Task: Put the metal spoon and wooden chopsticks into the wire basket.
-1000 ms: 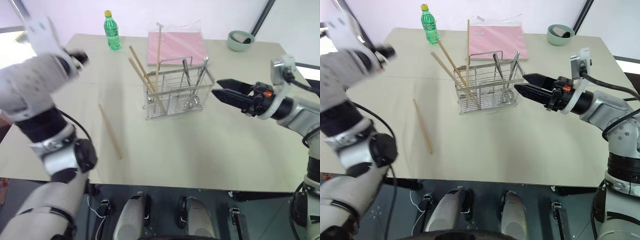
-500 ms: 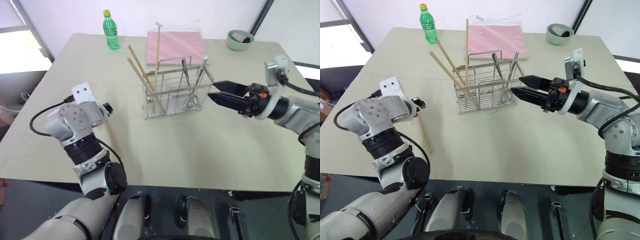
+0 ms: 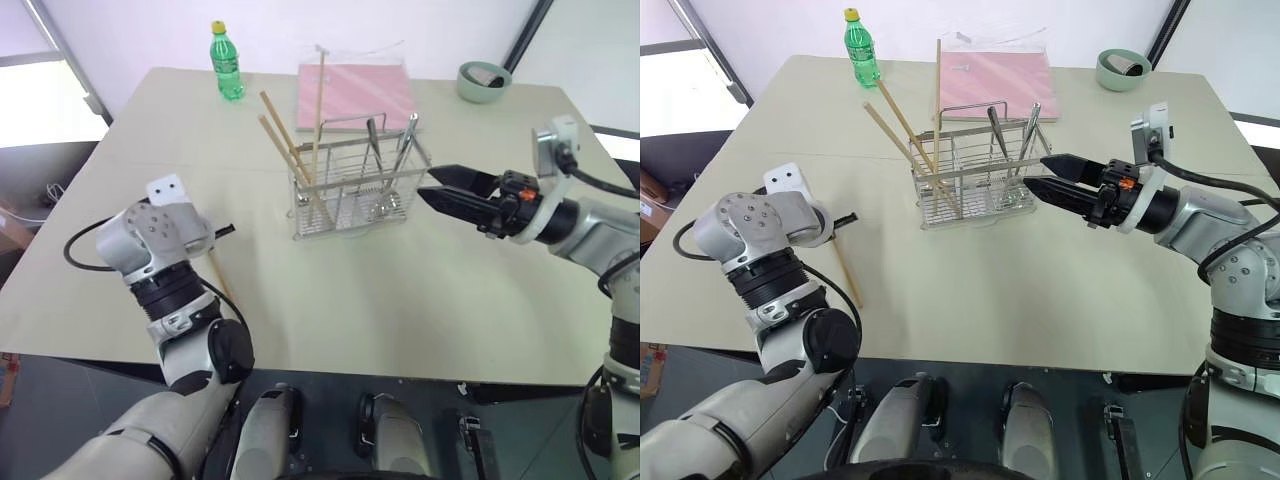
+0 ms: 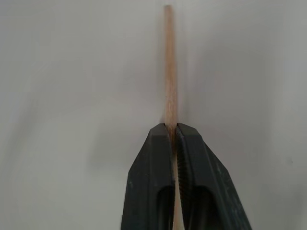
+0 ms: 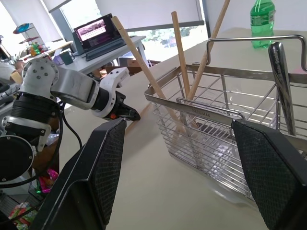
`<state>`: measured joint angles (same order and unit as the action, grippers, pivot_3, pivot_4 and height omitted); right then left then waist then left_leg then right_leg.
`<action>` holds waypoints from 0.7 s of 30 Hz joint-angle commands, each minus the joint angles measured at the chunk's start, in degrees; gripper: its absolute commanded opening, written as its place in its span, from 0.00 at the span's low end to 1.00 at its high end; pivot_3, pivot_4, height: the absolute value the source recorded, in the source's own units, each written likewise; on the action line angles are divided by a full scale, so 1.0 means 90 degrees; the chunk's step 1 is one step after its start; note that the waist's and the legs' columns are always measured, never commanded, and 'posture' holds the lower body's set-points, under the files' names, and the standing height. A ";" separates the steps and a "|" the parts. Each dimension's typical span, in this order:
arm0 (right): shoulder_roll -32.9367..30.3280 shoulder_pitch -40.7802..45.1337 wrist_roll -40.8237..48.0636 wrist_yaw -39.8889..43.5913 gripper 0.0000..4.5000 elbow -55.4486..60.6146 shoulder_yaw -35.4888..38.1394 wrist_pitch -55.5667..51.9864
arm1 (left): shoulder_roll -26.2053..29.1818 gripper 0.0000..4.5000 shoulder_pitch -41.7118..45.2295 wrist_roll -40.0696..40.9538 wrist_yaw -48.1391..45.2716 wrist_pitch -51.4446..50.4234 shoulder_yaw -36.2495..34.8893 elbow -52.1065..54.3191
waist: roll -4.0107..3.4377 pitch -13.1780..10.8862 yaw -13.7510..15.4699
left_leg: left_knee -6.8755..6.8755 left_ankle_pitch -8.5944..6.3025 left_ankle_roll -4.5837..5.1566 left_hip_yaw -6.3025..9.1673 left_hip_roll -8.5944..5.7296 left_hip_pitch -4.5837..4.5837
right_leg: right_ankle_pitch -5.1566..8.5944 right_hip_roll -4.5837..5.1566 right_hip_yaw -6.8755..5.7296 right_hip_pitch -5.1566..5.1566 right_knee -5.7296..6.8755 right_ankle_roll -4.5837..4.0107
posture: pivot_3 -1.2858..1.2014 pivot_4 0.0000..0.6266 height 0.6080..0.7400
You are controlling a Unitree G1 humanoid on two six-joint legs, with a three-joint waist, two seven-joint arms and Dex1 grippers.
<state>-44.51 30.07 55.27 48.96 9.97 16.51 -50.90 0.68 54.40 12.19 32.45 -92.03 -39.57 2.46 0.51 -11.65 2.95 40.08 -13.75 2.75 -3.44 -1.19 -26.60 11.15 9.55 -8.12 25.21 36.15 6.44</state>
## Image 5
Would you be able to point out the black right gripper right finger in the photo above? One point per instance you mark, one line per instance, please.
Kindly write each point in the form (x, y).
(271, 172)

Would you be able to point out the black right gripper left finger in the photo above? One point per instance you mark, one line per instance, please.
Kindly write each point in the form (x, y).
(96, 172)

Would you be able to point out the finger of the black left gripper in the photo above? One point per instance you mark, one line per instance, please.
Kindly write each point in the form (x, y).
(132, 117)
(130, 109)

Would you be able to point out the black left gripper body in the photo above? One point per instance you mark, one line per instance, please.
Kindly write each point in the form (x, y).
(119, 101)

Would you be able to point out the wooden chopstick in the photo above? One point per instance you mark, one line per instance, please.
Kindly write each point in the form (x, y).
(144, 114)
(139, 60)
(178, 48)
(211, 43)

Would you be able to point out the brown cardboard box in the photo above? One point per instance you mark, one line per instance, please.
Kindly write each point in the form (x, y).
(134, 64)

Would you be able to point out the white desk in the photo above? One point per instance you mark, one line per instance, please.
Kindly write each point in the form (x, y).
(108, 57)

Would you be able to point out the pink snack packet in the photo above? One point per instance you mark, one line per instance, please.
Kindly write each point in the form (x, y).
(49, 180)

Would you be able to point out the dark green mug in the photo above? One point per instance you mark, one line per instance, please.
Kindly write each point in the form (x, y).
(66, 58)

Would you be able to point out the open black laptop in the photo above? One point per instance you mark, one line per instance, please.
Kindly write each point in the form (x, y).
(96, 33)

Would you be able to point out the colourful snack packet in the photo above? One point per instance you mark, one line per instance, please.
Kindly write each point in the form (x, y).
(22, 213)

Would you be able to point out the green plastic bottle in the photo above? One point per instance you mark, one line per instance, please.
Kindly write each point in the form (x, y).
(262, 24)

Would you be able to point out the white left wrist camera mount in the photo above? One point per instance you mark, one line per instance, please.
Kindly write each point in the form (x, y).
(112, 76)

